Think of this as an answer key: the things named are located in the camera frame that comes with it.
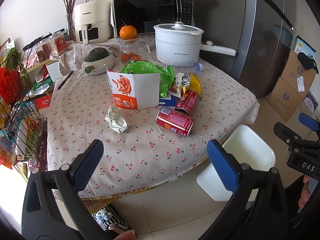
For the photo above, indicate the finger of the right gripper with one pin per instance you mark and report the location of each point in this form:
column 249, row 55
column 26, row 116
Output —
column 309, row 122
column 284, row 133

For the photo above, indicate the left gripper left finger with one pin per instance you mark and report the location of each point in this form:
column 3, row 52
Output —
column 85, row 164

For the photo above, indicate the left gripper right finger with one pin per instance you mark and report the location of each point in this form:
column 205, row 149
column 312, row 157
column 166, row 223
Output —
column 226, row 166

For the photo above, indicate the white tissue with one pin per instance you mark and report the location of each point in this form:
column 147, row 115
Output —
column 117, row 122

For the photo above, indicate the red soda can front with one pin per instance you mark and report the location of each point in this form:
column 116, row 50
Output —
column 175, row 121

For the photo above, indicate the red soda can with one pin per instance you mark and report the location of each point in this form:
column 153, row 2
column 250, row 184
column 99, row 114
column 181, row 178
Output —
column 188, row 102
column 175, row 121

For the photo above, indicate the orange white snack box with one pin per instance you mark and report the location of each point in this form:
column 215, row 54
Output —
column 134, row 91

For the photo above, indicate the yellow snack bag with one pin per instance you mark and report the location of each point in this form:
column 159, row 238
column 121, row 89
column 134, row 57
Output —
column 191, row 82

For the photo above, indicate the blue carton box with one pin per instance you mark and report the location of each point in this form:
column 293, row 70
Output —
column 169, row 101

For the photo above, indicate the clear plastic water bottle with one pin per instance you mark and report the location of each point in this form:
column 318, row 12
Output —
column 187, row 67

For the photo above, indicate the white trash bin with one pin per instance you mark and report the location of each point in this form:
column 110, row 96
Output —
column 246, row 147

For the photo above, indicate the person right hand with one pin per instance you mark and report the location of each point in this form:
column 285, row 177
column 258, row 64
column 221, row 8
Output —
column 305, row 194

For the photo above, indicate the lower cardboard box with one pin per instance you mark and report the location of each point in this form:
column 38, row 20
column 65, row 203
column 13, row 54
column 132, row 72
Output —
column 284, row 99

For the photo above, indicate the striped slipper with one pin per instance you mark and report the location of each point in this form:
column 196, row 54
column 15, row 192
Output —
column 109, row 218

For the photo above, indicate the cherry pattern tablecloth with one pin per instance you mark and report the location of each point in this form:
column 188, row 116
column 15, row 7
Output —
column 145, row 155

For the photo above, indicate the black pen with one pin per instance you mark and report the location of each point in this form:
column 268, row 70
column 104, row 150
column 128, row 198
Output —
column 65, row 80

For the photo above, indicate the white bowl stack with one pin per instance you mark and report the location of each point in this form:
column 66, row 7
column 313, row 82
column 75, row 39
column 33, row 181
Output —
column 98, row 67

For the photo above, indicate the dark green squash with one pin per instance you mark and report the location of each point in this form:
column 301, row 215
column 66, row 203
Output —
column 97, row 54

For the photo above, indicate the grey refrigerator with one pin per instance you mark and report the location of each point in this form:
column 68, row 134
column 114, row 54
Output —
column 260, row 31

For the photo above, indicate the red label glass jar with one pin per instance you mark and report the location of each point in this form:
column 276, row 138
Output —
column 58, row 43

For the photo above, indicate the white electric cooking pot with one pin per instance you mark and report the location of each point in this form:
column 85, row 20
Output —
column 180, row 43

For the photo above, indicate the large orange tangerine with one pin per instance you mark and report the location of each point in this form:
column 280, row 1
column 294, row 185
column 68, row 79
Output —
column 127, row 32

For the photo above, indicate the cream air fryer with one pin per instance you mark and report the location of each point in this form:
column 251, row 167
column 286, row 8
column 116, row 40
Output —
column 92, row 21

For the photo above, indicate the black microwave oven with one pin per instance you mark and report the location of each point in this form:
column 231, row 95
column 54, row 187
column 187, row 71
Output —
column 145, row 14

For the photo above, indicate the dried branch vase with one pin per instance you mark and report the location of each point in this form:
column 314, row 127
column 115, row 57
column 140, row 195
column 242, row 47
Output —
column 70, row 7

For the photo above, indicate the black wire rack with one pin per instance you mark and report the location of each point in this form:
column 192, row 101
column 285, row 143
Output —
column 22, row 126

